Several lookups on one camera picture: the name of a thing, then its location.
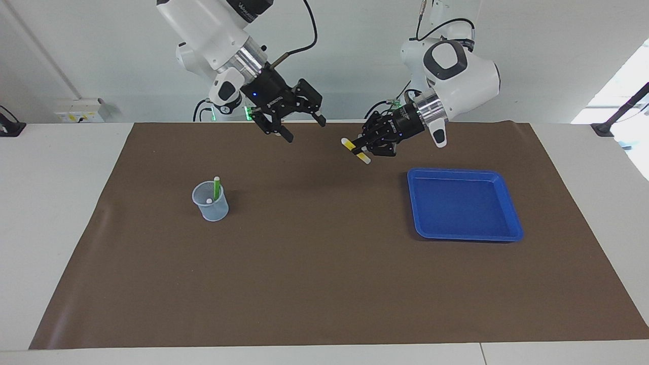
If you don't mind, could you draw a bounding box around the white wall socket box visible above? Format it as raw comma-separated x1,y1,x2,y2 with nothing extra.
55,99,104,123

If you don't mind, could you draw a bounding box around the yellow marker pen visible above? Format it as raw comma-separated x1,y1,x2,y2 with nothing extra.
341,137,372,165

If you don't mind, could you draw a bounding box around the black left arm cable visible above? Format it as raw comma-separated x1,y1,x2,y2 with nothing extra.
416,0,476,51

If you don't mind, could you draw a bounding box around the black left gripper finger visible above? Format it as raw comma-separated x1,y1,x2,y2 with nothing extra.
361,114,393,140
351,138,396,157

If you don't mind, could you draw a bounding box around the translucent mesh pen cup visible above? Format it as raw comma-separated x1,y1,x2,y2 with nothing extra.
192,181,230,225

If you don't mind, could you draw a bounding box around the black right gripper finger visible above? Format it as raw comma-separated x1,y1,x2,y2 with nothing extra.
251,112,295,143
295,79,327,127

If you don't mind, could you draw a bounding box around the black pole with base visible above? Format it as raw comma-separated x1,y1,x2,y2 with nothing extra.
591,82,649,136

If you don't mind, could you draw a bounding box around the blue plastic tray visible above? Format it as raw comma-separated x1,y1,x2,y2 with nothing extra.
407,169,524,242

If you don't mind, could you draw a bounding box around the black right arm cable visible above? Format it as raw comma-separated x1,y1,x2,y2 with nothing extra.
269,0,317,69

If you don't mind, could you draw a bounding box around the black table clamp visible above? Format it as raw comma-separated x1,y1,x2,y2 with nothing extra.
0,105,26,137

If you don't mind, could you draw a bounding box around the black left base cable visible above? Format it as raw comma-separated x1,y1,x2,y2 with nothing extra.
365,76,412,120

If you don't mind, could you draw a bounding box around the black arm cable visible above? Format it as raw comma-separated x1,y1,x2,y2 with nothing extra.
269,0,317,69
416,0,476,51

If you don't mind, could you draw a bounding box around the brown table mat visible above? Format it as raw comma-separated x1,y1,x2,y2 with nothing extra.
29,122,649,350

